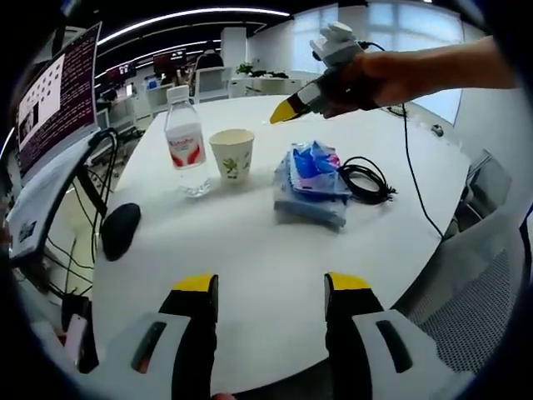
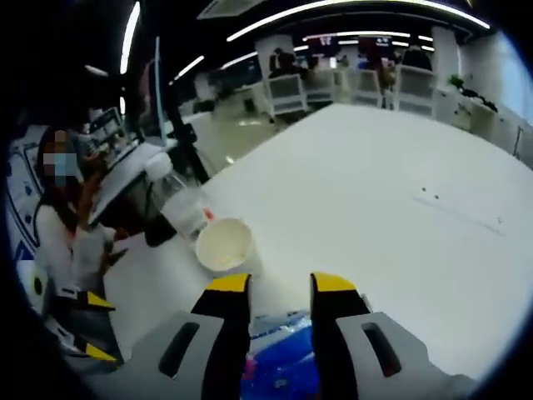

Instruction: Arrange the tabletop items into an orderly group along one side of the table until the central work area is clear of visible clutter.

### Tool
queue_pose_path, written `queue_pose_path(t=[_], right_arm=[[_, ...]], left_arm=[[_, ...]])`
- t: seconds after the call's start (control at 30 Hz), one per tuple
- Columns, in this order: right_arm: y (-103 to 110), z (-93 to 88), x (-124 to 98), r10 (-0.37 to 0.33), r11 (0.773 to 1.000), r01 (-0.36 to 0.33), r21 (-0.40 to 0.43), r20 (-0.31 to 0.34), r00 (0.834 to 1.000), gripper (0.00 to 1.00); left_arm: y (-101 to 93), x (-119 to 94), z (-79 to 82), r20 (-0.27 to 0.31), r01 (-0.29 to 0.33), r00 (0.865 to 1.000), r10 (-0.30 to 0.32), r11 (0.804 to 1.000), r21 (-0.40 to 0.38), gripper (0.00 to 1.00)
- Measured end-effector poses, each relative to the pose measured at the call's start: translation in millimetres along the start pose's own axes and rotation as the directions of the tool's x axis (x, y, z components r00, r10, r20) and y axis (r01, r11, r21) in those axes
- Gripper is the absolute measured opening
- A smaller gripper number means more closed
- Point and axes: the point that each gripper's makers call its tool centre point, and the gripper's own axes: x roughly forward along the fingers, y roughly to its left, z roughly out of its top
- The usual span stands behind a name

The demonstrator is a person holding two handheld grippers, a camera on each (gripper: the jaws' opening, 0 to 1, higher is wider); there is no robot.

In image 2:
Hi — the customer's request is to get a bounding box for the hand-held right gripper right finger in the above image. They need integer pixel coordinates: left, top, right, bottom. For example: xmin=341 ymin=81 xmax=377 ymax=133
xmin=309 ymin=271 xmax=481 ymax=400

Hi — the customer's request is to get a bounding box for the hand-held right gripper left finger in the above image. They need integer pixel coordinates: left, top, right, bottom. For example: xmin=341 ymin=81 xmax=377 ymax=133
xmin=132 ymin=272 xmax=253 ymax=400

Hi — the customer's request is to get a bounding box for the blue plastic packet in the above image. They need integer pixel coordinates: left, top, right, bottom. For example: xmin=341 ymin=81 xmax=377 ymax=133
xmin=243 ymin=309 xmax=324 ymax=400

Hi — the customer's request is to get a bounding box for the white paper cup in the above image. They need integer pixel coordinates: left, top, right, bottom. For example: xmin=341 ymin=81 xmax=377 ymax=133
xmin=195 ymin=217 xmax=255 ymax=273

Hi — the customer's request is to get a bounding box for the clear plastic bottle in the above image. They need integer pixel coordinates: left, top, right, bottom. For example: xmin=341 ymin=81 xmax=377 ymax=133
xmin=142 ymin=151 xmax=215 ymax=243

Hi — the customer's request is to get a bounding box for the person in white shirt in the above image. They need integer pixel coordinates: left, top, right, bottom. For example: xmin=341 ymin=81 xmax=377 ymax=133
xmin=34 ymin=185 xmax=122 ymax=293

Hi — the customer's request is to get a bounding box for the black object under desk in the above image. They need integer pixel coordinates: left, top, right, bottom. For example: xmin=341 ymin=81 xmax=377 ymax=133
xmin=144 ymin=207 xmax=179 ymax=248

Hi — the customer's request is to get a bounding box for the white blue display board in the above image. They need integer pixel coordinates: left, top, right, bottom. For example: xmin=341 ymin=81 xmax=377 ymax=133
xmin=7 ymin=136 xmax=47 ymax=260

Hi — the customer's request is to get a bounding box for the white side desk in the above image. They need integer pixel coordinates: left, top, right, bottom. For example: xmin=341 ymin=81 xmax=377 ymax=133
xmin=88 ymin=140 xmax=168 ymax=227

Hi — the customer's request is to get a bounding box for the small ceiling light bar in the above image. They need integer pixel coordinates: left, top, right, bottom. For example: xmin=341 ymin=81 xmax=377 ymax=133
xmin=119 ymin=1 xmax=142 ymax=77

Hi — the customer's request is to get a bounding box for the white mesh chair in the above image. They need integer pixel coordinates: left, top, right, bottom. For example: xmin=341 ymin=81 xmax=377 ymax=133
xmin=394 ymin=63 xmax=437 ymax=118
xmin=306 ymin=69 xmax=337 ymax=106
xmin=349 ymin=67 xmax=385 ymax=108
xmin=267 ymin=73 xmax=308 ymax=117

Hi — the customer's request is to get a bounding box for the bright window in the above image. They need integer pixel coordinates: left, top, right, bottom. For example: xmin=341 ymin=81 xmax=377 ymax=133
xmin=494 ymin=32 xmax=533 ymax=123

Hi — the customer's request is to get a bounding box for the short curved ceiling light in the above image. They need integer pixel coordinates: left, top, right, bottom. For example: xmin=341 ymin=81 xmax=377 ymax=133
xmin=303 ymin=30 xmax=412 ymax=43

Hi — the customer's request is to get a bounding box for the ceiling air vent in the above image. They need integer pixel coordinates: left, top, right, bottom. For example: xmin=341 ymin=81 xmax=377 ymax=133
xmin=196 ymin=0 xmax=256 ymax=20

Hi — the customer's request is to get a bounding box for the long curved ceiling light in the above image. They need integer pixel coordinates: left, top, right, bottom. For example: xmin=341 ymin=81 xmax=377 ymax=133
xmin=226 ymin=0 xmax=493 ymax=43

